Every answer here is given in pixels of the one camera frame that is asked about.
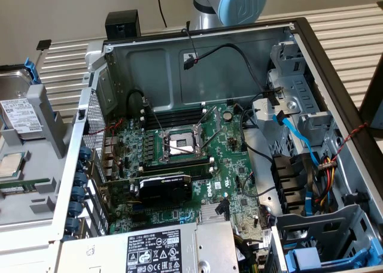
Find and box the blue SATA wire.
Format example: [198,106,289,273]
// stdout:
[273,110,321,217]

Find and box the coloured power wire bundle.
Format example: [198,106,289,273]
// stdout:
[311,155,339,210]

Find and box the Toshiba hard disk blue carrier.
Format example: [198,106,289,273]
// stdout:
[0,57,44,141]

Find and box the CPU socket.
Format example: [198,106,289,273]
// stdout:
[160,125,207,163]

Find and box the black RAM slot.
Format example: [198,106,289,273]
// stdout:
[146,117,206,129]
[151,108,207,120]
[142,156,214,166]

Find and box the thin metal locking lever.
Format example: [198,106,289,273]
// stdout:
[163,141,207,159]
[142,96,165,135]

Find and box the metal socket cover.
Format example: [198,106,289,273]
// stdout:
[194,105,223,154]

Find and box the green Dell motherboard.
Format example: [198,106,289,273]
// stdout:
[101,102,275,251]

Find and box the open grey PC case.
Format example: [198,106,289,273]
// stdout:
[49,16,383,273]

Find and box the black graphics card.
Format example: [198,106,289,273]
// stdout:
[98,173,193,208]

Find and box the silver chipset heatsink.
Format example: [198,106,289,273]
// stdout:
[199,203,232,225]

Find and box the grey metal drive cage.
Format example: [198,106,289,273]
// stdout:
[267,33,335,142]

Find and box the black plastic block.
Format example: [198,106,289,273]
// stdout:
[104,10,142,43]

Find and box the silver power supply unit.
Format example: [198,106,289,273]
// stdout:
[58,221,240,273]

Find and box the grey plastic parts rack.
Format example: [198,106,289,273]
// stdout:
[0,83,79,226]

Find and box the black table end cap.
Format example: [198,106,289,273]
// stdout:
[35,39,53,51]

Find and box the green RAM stick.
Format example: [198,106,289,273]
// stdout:
[0,178,51,196]

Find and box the silver CPU chip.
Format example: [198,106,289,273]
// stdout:
[0,152,25,178]

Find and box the black motherboard wire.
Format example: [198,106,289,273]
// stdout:
[239,107,275,163]

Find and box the thin black red wire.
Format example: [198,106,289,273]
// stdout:
[181,27,200,63]

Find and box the black angled SATA wire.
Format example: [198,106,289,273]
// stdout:
[214,198,231,222]

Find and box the thin black cable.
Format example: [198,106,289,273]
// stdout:
[154,0,168,28]

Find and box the white wire label tag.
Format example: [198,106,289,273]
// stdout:
[260,228,273,251]

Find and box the red black twisted wire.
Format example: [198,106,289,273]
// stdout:
[328,122,371,163]

